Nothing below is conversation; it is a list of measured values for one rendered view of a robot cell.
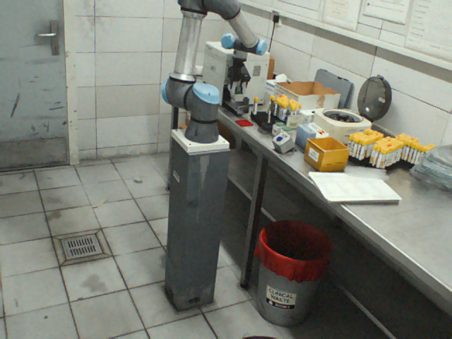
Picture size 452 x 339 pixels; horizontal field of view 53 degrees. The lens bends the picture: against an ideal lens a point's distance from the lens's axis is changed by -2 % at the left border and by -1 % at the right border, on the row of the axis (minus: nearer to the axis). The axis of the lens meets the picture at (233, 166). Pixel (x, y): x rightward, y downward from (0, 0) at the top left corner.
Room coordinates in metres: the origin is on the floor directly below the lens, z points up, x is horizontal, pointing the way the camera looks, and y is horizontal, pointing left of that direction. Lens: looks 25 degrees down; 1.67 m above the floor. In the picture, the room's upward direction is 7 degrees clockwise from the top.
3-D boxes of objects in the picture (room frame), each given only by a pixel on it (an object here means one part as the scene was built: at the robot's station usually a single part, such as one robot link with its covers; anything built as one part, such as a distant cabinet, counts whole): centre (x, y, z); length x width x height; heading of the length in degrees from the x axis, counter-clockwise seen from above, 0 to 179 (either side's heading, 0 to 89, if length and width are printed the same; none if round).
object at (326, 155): (1.81, -0.39, 0.93); 0.13 x 0.13 x 0.10; 26
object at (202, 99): (1.89, 0.16, 1.07); 0.13 x 0.12 x 0.14; 61
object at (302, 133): (1.96, -0.31, 0.92); 0.10 x 0.07 x 0.10; 25
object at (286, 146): (1.91, -0.22, 0.92); 0.13 x 0.07 x 0.08; 120
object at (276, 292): (1.88, -0.35, 0.22); 0.38 x 0.37 x 0.44; 30
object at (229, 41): (2.29, 0.07, 1.26); 0.11 x 0.11 x 0.08; 61
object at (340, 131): (2.15, -0.49, 0.94); 0.30 x 0.24 x 0.12; 111
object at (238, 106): (2.38, 0.03, 0.92); 0.21 x 0.07 x 0.05; 30
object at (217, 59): (2.60, 0.05, 1.03); 0.31 x 0.27 x 0.30; 30
